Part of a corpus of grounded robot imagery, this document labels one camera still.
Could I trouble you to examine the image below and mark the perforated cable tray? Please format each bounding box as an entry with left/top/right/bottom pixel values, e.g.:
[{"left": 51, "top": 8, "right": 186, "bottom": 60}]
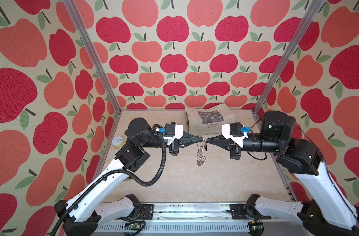
[{"left": 96, "top": 221, "right": 250, "bottom": 234}]

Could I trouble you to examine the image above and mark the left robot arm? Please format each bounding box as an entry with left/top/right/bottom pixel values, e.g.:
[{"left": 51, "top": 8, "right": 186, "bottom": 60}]
[{"left": 51, "top": 118, "right": 203, "bottom": 236}]

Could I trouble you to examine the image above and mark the black corrugated cable conduit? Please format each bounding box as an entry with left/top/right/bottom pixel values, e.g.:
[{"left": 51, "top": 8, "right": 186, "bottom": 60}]
[{"left": 49, "top": 123, "right": 167, "bottom": 236}]

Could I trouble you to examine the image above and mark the metal key organizer plate with rings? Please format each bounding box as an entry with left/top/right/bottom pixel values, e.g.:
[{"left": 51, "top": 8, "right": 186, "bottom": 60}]
[{"left": 197, "top": 139, "right": 207, "bottom": 167}]

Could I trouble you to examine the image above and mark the yellow tin can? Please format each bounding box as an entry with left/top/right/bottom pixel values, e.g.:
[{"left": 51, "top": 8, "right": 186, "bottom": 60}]
[{"left": 112, "top": 136, "right": 125, "bottom": 149}]

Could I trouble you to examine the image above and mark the aluminium corner post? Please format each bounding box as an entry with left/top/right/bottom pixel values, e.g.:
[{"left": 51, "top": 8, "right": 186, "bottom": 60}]
[
  {"left": 63, "top": 0, "right": 121, "bottom": 116},
  {"left": 252, "top": 0, "right": 326, "bottom": 116}
]

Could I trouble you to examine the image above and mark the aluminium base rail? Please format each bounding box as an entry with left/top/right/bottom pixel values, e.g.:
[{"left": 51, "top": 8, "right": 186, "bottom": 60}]
[{"left": 127, "top": 202, "right": 253, "bottom": 222}]

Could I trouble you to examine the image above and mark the aluminium corner post right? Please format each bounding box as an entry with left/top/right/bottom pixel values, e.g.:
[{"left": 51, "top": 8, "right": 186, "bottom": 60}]
[{"left": 252, "top": 0, "right": 326, "bottom": 116}]

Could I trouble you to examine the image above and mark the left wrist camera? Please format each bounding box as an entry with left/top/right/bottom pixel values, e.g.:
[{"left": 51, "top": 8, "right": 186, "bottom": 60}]
[{"left": 154, "top": 124, "right": 183, "bottom": 146}]

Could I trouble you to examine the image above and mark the beige canvas tote bag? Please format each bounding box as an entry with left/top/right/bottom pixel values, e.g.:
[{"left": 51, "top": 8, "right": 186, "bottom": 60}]
[{"left": 185, "top": 104, "right": 236, "bottom": 135}]

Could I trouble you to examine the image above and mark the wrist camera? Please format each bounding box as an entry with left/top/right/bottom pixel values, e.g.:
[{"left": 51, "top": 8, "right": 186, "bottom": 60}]
[
  {"left": 154, "top": 124, "right": 183, "bottom": 146},
  {"left": 222, "top": 123, "right": 250, "bottom": 148}
]

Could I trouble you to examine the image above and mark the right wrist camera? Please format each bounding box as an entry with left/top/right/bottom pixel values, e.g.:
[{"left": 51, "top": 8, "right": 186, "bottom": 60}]
[{"left": 222, "top": 123, "right": 250, "bottom": 148}]

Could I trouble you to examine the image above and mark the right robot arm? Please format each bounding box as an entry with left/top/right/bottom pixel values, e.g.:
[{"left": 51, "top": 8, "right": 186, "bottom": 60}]
[{"left": 207, "top": 111, "right": 359, "bottom": 236}]

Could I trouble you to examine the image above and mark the aluminium corner post left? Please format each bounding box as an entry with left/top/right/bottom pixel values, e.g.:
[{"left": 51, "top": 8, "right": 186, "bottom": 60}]
[{"left": 63, "top": 0, "right": 121, "bottom": 116}]

